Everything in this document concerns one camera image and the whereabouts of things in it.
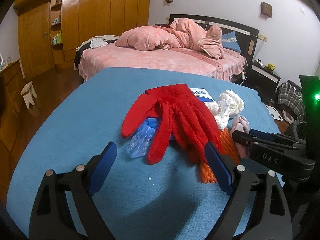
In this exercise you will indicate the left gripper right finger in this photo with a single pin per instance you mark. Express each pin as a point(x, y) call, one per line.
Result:
point(256, 208)

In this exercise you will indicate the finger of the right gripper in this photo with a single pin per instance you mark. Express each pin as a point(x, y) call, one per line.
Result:
point(261, 135)
point(280, 140)

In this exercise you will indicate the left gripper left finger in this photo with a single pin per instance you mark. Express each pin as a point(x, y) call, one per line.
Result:
point(51, 217)

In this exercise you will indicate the white tissue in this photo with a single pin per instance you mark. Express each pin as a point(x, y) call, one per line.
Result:
point(227, 107)

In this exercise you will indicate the white blue cardboard box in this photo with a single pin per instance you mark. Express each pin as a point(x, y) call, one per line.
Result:
point(204, 96)

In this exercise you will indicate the red knit glove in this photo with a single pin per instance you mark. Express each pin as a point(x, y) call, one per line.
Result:
point(183, 116)

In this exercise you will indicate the blue plastic bag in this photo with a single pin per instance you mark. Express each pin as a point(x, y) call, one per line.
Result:
point(142, 138)

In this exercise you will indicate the pink framed scale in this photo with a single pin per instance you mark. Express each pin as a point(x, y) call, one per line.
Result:
point(288, 117)

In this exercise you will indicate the white bathroom scale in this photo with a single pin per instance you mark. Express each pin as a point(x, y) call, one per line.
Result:
point(274, 113)

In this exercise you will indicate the plaid bag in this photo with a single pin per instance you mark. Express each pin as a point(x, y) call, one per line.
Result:
point(289, 98)

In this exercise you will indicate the black white nightstand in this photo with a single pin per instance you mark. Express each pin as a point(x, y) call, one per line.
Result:
point(262, 80)

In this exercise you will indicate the yellow plush toy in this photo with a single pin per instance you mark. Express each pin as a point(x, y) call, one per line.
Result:
point(270, 66)

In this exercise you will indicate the blue table cloth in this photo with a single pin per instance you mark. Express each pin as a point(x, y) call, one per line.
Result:
point(137, 201)

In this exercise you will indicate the blue pillow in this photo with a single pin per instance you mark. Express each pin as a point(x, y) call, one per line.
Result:
point(229, 41)

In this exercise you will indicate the black headboard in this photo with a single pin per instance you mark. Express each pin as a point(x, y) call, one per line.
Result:
point(246, 36)

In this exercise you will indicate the wooden sideboard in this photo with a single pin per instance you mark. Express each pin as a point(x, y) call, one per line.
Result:
point(12, 82)

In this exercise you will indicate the pink crumpled duvet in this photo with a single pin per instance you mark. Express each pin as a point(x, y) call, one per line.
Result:
point(182, 33)

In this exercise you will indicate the small white wooden stool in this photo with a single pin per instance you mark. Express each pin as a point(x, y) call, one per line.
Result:
point(28, 93)

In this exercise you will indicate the pink bed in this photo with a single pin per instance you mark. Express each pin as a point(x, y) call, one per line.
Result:
point(177, 59)

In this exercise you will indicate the clothes pile on bed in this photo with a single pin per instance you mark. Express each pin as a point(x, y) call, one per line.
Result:
point(94, 42)

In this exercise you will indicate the wooden wardrobe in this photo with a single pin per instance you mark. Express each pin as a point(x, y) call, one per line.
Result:
point(49, 31)

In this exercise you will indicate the wall power socket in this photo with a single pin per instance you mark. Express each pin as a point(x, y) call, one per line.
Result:
point(263, 37)

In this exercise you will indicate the wall lamp near bed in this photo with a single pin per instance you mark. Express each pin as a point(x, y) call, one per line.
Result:
point(266, 9)

